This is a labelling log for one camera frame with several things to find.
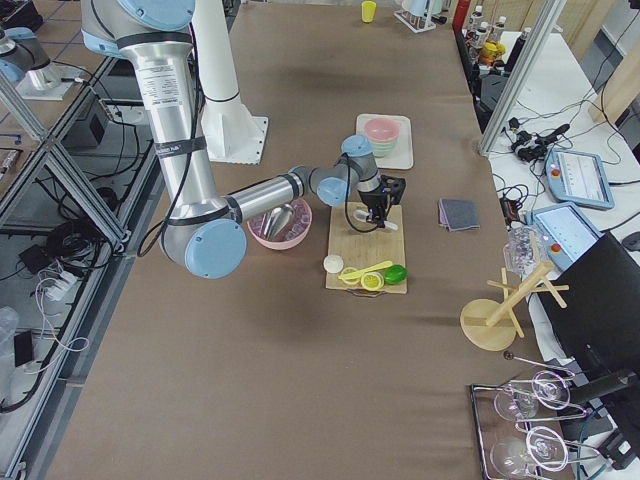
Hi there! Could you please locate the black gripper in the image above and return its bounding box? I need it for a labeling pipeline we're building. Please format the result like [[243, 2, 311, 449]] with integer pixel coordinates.
[[359, 187, 391, 226]]

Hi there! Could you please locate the small pink bowl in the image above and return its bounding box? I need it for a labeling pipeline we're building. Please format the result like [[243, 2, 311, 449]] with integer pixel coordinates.
[[364, 117, 400, 143]]

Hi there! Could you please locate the white ceramic spoon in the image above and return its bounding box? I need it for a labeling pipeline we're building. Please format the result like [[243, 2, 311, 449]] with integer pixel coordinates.
[[353, 209, 398, 231]]

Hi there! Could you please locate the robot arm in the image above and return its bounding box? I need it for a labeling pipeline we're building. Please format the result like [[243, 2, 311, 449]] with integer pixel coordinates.
[[81, 1, 404, 279]]

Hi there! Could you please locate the green bowl stack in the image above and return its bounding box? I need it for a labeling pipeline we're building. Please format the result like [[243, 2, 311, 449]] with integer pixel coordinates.
[[369, 137, 398, 158]]

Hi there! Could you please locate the large pink ice bowl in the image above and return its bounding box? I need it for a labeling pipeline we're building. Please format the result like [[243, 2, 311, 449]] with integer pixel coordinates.
[[247, 199, 312, 250]]

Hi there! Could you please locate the bamboo cutting board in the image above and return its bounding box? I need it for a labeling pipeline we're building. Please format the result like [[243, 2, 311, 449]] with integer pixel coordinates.
[[325, 202, 408, 294]]

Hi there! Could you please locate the yellow plastic knife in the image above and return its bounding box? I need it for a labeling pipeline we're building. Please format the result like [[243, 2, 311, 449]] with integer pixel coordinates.
[[355, 260, 393, 277]]

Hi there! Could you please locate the cream serving tray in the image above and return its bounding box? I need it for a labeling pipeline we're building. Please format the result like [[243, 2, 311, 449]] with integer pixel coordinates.
[[355, 113, 414, 170]]

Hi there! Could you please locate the green lime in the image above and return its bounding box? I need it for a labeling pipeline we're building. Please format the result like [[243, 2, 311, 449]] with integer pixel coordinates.
[[384, 264, 408, 285]]

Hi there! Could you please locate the lemon slice lower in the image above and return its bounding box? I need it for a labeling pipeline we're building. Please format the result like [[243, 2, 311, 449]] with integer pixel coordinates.
[[338, 267, 361, 286]]

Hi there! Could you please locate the grey folded cloth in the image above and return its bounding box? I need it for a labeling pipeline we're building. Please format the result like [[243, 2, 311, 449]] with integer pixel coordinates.
[[438, 199, 480, 231]]

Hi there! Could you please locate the metal ice scoop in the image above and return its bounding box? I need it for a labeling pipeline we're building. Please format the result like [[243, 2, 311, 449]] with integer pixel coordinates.
[[261, 203, 295, 240]]

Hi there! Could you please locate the wooden mug tree stand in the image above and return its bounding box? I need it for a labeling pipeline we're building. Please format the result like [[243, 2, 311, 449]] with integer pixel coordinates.
[[459, 234, 570, 352]]

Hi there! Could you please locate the blue teach pendant near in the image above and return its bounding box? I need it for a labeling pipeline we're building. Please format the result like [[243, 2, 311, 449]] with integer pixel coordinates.
[[527, 202, 603, 271]]

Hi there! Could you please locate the blue teach pendant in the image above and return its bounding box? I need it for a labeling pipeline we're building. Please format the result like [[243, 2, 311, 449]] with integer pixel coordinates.
[[527, 202, 603, 271], [545, 148, 615, 210]]

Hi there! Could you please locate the blue teach pendant far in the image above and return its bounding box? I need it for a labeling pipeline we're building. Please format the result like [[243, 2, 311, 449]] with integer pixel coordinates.
[[545, 148, 615, 210]]

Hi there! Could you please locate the yellow plastic cup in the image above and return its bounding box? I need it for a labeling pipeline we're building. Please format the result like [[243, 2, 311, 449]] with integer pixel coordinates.
[[361, 0, 377, 24]]

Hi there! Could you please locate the wine glass far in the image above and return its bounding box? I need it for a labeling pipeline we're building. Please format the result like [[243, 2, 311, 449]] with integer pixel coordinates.
[[494, 370, 570, 421]]

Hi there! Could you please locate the wine glass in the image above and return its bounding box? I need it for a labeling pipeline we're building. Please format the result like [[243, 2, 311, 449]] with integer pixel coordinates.
[[494, 370, 570, 421], [490, 426, 569, 479]]

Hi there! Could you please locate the black monitor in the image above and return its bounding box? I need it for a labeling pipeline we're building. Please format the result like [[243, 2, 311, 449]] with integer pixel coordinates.
[[540, 233, 639, 400]]

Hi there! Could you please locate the wine glass near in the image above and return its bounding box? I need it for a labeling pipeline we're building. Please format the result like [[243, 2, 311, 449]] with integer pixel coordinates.
[[490, 426, 569, 479]]

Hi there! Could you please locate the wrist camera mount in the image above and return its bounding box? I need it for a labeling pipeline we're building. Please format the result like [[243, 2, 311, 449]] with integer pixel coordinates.
[[381, 175, 406, 208]]

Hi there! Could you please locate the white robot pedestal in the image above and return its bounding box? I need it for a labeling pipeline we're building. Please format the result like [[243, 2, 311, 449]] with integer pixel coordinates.
[[189, 0, 269, 165]]

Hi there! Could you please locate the white wire cup rack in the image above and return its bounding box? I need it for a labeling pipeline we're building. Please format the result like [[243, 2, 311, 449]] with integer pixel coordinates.
[[394, 0, 447, 33]]

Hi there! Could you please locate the aluminium frame post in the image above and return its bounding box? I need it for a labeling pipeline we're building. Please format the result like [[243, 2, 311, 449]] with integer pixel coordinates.
[[479, 0, 566, 157]]

